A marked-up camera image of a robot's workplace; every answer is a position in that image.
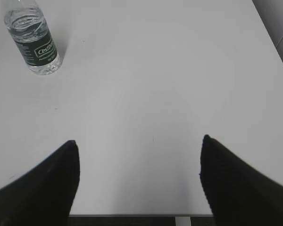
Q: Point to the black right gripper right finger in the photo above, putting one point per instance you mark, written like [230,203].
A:
[238,194]

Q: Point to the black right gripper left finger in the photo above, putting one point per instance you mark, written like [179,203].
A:
[44,195]

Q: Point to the clear green-label water bottle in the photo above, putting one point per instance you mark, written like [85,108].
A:
[29,30]

